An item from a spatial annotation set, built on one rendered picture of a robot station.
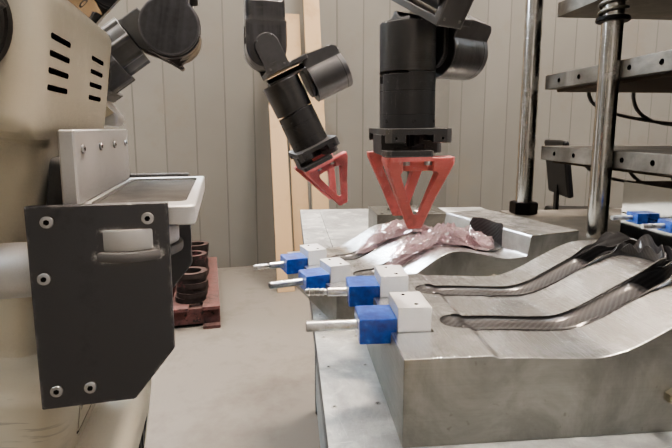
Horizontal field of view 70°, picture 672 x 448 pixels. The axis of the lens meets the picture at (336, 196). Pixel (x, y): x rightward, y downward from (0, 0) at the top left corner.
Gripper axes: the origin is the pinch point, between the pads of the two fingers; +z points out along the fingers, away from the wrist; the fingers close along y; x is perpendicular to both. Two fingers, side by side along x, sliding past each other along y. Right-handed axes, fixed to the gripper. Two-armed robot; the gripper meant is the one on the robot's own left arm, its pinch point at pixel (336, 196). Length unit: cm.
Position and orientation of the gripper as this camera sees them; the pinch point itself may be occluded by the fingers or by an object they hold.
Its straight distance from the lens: 76.2
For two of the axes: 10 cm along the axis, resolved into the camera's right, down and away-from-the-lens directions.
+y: -2.4, -1.3, 9.6
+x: -8.7, 4.7, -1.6
